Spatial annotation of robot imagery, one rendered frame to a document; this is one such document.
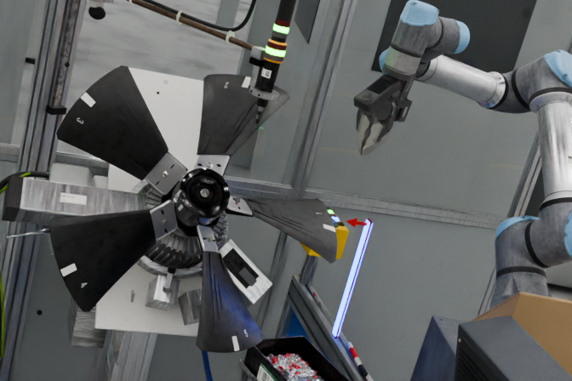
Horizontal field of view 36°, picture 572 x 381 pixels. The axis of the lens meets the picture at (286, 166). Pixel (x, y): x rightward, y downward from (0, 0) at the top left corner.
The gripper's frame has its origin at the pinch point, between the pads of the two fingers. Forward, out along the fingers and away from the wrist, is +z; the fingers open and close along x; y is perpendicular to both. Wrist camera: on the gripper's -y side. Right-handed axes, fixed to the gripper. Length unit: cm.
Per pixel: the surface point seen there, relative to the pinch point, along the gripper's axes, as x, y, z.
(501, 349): -56, -24, 11
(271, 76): 18.8, -16.4, -9.8
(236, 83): 37.2, -5.5, -0.2
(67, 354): 80, 7, 114
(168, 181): 28.8, -27.4, 21.0
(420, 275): 21, 106, 66
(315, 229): 3.9, -0.5, 23.0
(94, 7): 79, -20, -3
